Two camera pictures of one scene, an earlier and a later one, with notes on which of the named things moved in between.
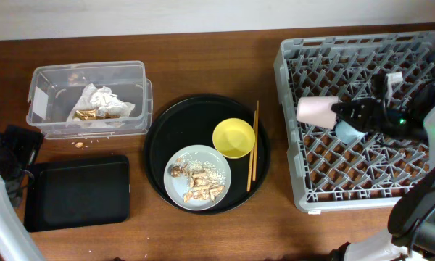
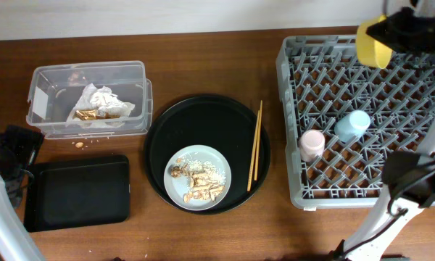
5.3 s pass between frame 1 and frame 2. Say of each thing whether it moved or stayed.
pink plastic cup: moved
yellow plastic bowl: moved
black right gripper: moved
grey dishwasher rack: stayed
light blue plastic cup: stayed
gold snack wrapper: stayed
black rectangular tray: stayed
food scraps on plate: stayed
